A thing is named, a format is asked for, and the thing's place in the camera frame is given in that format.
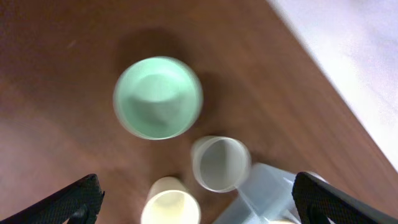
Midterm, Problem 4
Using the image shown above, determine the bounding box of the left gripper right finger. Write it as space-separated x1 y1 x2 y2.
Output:
292 172 397 224

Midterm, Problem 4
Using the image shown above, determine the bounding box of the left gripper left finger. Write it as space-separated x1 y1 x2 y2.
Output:
1 174 105 224

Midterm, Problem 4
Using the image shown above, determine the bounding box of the clear plastic storage bin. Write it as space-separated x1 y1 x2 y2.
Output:
214 163 301 224

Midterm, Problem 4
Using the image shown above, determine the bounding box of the cream cup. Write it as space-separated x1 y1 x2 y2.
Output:
141 177 201 224

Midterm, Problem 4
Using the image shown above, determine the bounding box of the grey cup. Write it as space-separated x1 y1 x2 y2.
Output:
191 136 251 193

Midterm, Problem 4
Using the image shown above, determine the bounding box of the green bowl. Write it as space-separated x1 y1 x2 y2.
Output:
113 56 203 140

